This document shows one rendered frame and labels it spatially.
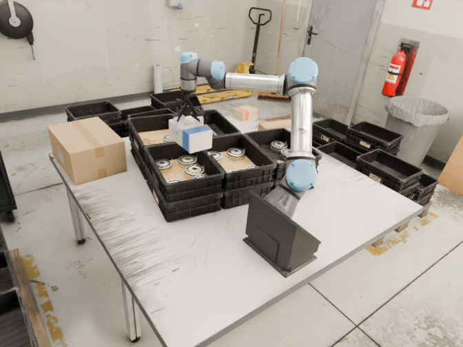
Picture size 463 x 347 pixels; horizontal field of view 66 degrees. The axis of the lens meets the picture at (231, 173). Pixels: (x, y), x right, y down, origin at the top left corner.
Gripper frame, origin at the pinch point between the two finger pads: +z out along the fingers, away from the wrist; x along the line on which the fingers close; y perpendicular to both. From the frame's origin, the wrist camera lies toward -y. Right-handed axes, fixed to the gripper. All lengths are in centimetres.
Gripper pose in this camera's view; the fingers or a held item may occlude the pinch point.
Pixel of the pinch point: (190, 130)
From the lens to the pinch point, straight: 172.8
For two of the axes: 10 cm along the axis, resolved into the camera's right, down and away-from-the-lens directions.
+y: -5.9, -4.5, 6.7
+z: -0.7, 8.6, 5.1
